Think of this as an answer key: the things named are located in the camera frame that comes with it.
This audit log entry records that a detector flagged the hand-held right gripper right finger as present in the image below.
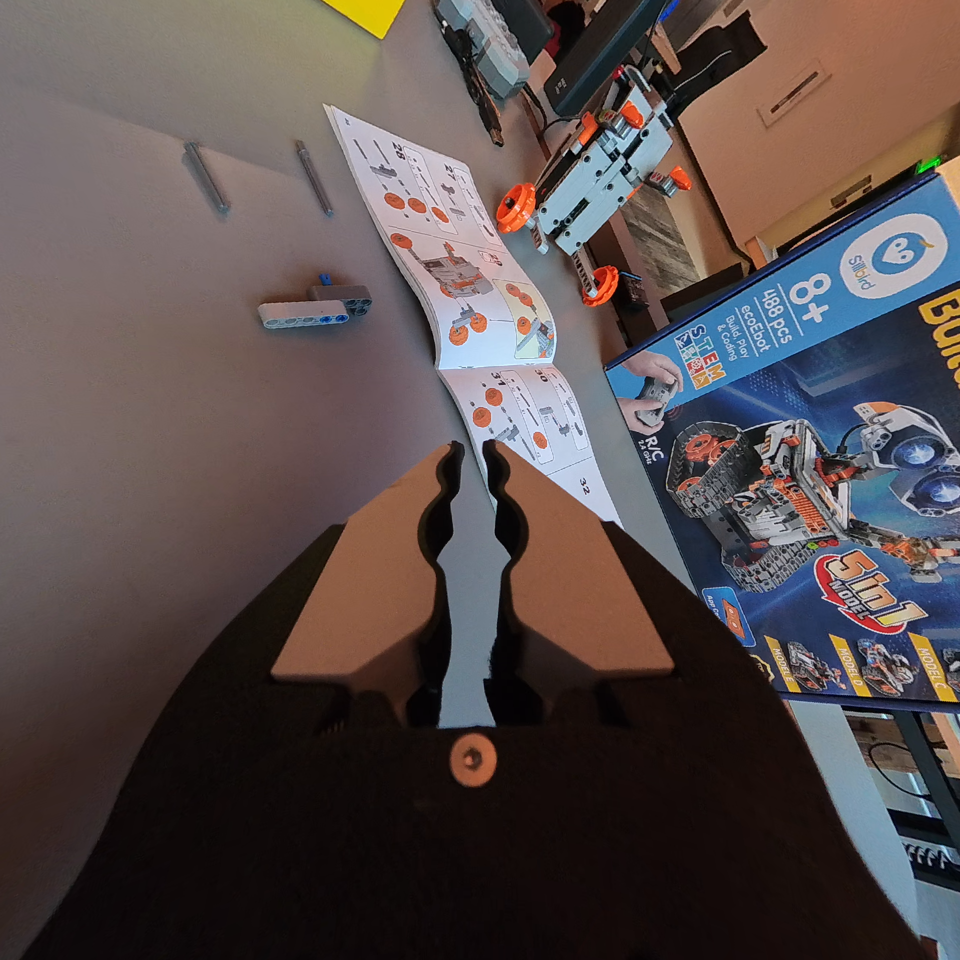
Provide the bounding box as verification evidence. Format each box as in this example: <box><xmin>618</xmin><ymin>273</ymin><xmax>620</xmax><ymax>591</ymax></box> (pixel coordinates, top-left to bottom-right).
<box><xmin>482</xmin><ymin>440</ymin><xmax>676</xmax><ymax>709</ymax></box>

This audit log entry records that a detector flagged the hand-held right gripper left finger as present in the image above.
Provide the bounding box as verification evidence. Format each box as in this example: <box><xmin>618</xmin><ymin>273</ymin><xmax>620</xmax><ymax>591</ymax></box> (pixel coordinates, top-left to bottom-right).
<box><xmin>270</xmin><ymin>443</ymin><xmax>460</xmax><ymax>709</ymax></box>

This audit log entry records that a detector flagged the grey beam with blue pin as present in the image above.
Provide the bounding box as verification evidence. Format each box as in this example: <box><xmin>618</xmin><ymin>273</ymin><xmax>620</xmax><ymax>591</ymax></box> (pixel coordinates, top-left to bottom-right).
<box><xmin>254</xmin><ymin>279</ymin><xmax>375</xmax><ymax>333</ymax></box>

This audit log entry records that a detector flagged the thin dark axle piece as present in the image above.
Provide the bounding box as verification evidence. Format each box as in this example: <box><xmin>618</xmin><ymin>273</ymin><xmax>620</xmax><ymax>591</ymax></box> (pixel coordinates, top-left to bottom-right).
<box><xmin>291</xmin><ymin>138</ymin><xmax>337</xmax><ymax>220</ymax></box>
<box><xmin>182</xmin><ymin>140</ymin><xmax>234</xmax><ymax>219</ymax></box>

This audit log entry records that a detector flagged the yellow plastic bin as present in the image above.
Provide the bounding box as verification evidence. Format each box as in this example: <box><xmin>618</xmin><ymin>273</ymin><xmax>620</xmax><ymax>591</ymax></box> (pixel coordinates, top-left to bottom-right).
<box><xmin>321</xmin><ymin>0</ymin><xmax>408</xmax><ymax>43</ymax></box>

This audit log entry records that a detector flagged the grey desk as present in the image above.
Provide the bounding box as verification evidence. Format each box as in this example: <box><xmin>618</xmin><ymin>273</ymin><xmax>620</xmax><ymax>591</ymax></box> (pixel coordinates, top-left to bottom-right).
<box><xmin>0</xmin><ymin>0</ymin><xmax>960</xmax><ymax>960</ymax></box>

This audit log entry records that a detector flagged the blue toy robot box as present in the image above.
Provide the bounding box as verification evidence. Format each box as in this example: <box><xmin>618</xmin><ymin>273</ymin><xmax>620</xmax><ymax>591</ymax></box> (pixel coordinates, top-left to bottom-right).
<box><xmin>603</xmin><ymin>156</ymin><xmax>960</xmax><ymax>700</ymax></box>

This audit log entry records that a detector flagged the open white instruction booklet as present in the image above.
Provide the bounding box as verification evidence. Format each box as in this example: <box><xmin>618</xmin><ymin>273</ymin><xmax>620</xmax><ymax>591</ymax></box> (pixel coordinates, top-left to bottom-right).
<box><xmin>323</xmin><ymin>102</ymin><xmax>625</xmax><ymax>529</ymax></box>

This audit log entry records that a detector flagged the grey orange robot model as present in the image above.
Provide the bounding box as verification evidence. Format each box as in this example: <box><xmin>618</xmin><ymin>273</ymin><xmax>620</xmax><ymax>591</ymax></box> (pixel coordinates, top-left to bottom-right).
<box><xmin>494</xmin><ymin>101</ymin><xmax>696</xmax><ymax>310</ymax></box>

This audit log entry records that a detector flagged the grey battery box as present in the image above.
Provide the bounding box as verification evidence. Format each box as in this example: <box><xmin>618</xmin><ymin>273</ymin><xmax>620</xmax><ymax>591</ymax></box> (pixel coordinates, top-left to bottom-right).
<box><xmin>434</xmin><ymin>0</ymin><xmax>531</xmax><ymax>100</ymax></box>

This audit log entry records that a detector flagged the black cable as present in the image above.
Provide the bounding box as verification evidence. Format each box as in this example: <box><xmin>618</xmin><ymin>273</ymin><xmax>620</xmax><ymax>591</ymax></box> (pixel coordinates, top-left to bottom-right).
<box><xmin>447</xmin><ymin>30</ymin><xmax>508</xmax><ymax>150</ymax></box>

